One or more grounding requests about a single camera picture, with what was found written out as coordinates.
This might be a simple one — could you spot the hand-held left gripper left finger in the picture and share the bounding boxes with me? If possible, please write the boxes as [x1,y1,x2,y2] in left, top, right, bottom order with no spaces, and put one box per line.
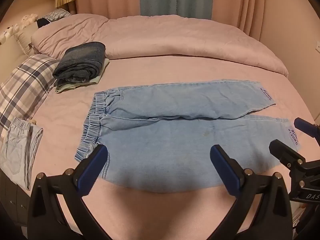
[27,144,108,240]

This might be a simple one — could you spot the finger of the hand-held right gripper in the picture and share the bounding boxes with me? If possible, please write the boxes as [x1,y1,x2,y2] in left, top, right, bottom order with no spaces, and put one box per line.
[293,117,320,139]
[269,139,307,174]

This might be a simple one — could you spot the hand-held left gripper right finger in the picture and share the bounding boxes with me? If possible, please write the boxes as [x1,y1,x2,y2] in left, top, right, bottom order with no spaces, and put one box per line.
[207,144,293,240]

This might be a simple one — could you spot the light blue denim pants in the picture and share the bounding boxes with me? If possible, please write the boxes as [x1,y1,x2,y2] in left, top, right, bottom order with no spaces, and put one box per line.
[74,80,304,194]

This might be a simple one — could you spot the pink bed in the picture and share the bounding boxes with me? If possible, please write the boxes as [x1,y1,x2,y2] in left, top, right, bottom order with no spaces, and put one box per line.
[24,52,320,240]

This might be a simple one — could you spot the folded pale blue jeans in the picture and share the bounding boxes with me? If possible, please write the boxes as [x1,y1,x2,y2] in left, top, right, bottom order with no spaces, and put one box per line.
[0,117,44,191]

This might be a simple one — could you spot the dark drawer cabinet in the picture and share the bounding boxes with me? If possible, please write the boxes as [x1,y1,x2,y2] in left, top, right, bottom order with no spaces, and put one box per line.
[0,172,32,231]

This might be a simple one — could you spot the light green folded cloth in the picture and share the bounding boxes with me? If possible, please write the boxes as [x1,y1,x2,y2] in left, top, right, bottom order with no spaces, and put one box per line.
[55,58,111,94]

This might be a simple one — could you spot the plaid pillow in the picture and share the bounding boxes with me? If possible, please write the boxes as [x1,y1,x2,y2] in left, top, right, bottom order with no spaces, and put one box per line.
[0,54,60,141]

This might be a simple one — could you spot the dark blue folded jeans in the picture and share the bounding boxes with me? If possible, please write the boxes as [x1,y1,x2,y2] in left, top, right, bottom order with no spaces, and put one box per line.
[52,42,107,86]

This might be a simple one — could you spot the cream pillow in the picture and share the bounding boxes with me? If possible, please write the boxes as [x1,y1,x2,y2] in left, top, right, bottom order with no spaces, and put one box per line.
[0,21,38,85]

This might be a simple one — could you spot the pink duvet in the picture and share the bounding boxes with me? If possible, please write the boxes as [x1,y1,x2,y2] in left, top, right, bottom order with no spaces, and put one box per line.
[95,15,289,77]

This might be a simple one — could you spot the pink pillow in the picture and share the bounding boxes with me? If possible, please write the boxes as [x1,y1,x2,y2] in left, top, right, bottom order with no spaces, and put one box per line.
[30,13,109,59]

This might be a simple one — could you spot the white plush toy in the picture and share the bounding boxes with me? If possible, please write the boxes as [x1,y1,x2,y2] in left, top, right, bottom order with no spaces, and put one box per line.
[21,13,38,26]
[0,26,18,46]

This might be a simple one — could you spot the blue striped pillow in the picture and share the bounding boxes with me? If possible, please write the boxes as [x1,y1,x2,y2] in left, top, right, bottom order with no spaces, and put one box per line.
[37,8,72,27]

